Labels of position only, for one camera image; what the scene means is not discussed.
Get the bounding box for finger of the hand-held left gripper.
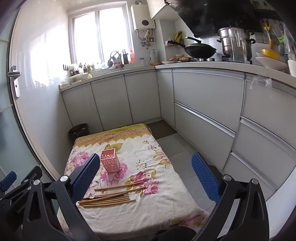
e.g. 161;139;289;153
0;166;43;204
0;171;17;194

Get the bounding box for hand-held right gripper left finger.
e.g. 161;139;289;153
22;153;100;241

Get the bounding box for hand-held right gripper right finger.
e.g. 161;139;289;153
191;152;270;241

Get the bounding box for pink perforated utensil holder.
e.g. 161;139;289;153
100;148;121;174

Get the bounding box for bunch of wooden chopsticks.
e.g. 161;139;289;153
77;180;147;207

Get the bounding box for black trash bin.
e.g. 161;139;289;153
68;123;90;141

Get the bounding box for frosted glass door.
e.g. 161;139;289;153
0;7;60;183

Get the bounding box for floral printed blanket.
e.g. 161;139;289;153
61;123;210;234

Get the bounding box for brown floor mat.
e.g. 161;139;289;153
146;120;178;139

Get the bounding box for white kitchen cabinets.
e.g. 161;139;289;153
59;64;296;232

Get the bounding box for pale mixing bowl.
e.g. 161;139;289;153
68;73;83;85

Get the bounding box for clear plastic hook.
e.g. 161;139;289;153
250;75;272;90

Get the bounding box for black wok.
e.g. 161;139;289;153
167;36;217;59

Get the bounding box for white electric kettle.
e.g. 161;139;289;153
149;49;158;65

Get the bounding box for white bowl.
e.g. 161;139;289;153
255;51;290;72

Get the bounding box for clear glass pitcher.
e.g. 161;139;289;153
231;30;248;63

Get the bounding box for steel steamer pot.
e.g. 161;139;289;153
217;27;257;61

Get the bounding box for white cup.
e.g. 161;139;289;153
287;60;296;77

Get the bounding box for kitchen window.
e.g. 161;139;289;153
69;3;135;67

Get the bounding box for yellow bowl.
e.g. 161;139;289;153
261;48;286;58

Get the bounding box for green kitchen utensil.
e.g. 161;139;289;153
275;28;285;44

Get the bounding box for black range hood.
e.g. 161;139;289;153
165;0;264;39

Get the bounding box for white water heater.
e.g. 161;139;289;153
131;3;156;31

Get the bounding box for silver door handle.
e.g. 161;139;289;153
8;65;22;98

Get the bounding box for white wall outlet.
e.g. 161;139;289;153
255;32;271;43

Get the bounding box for yellow handled scissors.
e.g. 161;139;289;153
262;20;274;49

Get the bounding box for white wall cabinet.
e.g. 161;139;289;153
147;0;173;20

